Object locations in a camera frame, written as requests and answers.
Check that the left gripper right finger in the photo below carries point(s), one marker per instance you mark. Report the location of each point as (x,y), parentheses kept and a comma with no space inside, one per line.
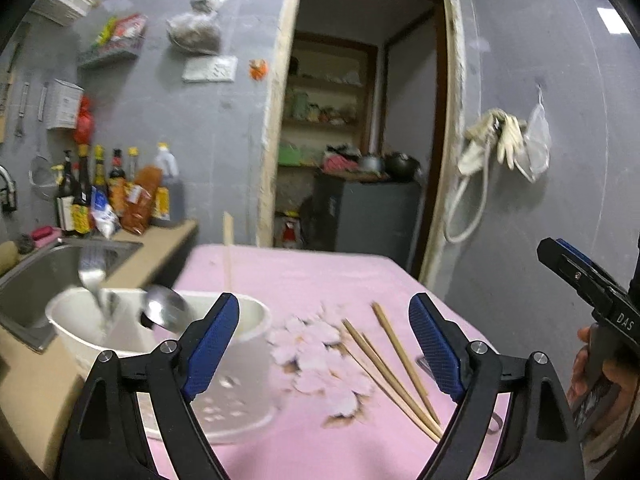
(538,438)

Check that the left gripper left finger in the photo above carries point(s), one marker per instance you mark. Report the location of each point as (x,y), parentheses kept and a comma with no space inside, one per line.
(105,438)

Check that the metal spoon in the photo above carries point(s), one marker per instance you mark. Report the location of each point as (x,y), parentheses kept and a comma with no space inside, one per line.
(94,262)
(164,308)

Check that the wooden chopstick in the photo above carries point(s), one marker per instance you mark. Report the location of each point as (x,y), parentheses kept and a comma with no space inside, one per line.
(401,396)
(404,359)

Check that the steel kitchen sink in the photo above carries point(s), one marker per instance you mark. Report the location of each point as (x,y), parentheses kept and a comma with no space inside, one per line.
(29,286)

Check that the person right hand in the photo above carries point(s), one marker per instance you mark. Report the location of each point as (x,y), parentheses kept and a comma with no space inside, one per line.
(601,393)

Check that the white plastic utensil holder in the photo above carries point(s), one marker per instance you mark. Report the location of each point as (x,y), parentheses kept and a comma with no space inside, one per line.
(210,382)

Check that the clear hanging plastic bag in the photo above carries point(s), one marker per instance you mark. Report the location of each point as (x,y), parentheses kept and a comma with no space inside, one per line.
(533,158)

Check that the pink floral tablecloth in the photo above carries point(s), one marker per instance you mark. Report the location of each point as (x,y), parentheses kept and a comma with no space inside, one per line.
(337,418)

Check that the white rubber gloves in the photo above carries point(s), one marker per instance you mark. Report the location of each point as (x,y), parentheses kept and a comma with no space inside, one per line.
(497,132)

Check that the dark soy sauce bottle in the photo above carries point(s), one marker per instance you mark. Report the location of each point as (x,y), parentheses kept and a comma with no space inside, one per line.
(81,209)

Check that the large oil jug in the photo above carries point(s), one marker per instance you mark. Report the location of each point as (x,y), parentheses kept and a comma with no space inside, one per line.
(170,202)

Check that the dark grey cabinet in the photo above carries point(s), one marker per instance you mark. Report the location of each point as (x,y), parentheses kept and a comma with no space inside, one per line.
(371,218)

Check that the black cooking pot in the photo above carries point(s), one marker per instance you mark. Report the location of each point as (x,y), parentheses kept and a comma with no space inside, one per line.
(401,167)

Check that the chrome faucet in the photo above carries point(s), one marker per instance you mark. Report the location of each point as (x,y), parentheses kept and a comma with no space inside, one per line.
(8,192)

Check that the mesh strainer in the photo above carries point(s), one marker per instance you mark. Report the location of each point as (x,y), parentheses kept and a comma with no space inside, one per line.
(40,174)

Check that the red plastic bag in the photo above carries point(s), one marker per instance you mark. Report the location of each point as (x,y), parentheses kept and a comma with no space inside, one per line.
(85,123)

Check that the white wall box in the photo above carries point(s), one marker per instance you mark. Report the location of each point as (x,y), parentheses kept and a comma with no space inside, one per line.
(62,105)

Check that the grey wall spice shelf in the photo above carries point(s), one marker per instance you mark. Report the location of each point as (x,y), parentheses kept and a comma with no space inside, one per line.
(114,51)

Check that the white wall switch panel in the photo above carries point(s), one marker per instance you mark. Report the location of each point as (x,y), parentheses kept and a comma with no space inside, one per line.
(210,68)

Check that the orange wall hook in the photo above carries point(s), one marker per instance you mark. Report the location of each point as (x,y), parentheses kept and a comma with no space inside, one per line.
(258,69)

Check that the white wall basket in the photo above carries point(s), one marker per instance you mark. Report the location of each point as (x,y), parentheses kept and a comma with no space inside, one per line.
(63,12)

